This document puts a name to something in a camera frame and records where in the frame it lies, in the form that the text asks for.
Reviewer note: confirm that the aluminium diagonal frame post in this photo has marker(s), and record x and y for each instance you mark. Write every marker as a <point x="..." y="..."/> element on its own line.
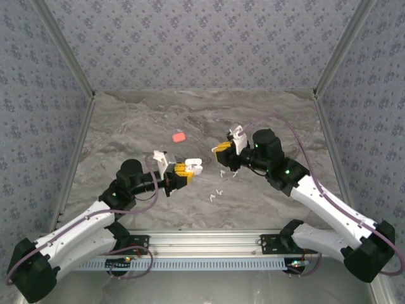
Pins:
<point x="345" y="47"/>
<point x="63" y="47"/>

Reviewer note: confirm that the white earbud charging case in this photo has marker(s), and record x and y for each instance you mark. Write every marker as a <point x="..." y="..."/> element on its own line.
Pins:
<point x="193" y="164"/>

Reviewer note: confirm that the aluminium side rail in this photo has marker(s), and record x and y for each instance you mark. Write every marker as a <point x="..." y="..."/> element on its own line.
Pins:
<point x="329" y="136"/>
<point x="74" y="158"/>

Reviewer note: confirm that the small circuit board with LED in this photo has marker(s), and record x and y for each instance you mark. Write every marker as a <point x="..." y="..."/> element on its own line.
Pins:
<point x="118" y="263"/>
<point x="297" y="263"/>

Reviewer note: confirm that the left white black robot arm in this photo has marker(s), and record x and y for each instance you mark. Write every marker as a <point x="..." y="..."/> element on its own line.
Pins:
<point x="76" y="234"/>

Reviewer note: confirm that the pink earbud charging case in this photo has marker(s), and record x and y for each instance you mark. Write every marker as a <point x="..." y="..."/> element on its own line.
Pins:
<point x="178" y="137"/>

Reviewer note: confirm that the wide aluminium base rail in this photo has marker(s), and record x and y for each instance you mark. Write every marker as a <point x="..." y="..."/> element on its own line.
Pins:
<point x="205" y="242"/>

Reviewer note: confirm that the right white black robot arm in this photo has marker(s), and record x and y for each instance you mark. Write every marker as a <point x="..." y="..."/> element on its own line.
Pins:
<point x="326" y="206"/>

